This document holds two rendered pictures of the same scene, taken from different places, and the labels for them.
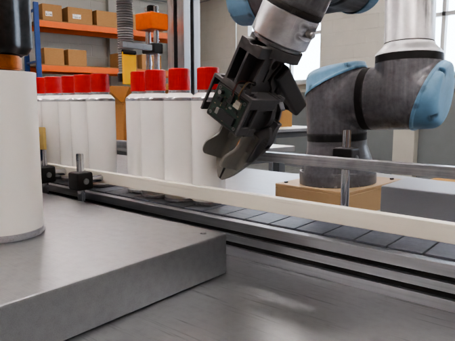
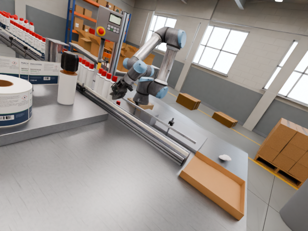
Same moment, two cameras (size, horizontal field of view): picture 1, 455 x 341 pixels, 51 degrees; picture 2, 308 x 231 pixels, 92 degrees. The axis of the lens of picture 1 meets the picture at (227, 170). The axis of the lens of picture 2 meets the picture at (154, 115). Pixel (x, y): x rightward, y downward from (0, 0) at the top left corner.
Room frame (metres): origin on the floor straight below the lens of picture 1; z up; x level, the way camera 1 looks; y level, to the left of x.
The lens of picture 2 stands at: (-0.35, -0.07, 1.34)
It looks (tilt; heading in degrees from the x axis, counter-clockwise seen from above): 23 degrees down; 346
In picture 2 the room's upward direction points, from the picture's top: 21 degrees clockwise
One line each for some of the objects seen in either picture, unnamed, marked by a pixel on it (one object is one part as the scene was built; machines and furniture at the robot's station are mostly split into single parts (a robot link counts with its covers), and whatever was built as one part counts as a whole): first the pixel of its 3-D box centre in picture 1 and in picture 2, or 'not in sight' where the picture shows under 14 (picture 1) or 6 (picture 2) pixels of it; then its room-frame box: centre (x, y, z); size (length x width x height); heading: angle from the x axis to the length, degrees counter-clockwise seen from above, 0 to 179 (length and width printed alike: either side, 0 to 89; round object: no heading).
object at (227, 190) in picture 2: not in sight; (213, 178); (0.18, -0.62, 0.85); 0.30 x 0.26 x 0.04; 50
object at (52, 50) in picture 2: not in sight; (57, 58); (1.02, 0.53, 1.01); 0.14 x 0.13 x 0.26; 50
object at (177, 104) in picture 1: (180, 134); (106, 87); (0.75, 0.07, 0.98); 0.05 x 0.05 x 0.20
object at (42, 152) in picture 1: (53, 180); not in sight; (0.87, 0.32, 0.89); 0.06 x 0.03 x 0.12; 140
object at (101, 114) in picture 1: (101, 130); (89, 76); (0.89, 0.23, 0.98); 0.05 x 0.05 x 0.20
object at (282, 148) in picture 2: not in sight; (289, 147); (1.94, -3.67, 0.45); 1.20 x 0.83 x 0.89; 131
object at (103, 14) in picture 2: not in sight; (109, 25); (0.95, 0.17, 1.38); 0.17 x 0.10 x 0.19; 105
